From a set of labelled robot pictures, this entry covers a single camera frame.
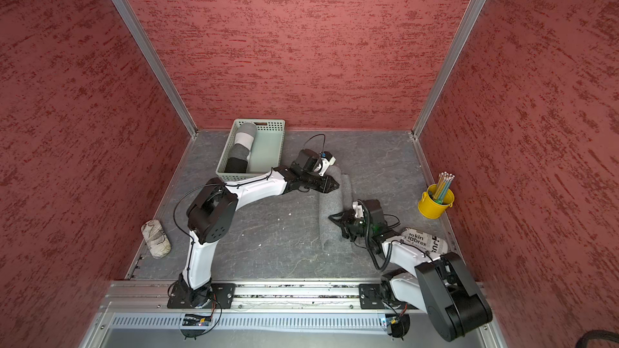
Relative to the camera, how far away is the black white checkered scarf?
3.42ft

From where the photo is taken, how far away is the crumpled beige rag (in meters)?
0.83

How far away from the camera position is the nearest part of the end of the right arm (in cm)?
69
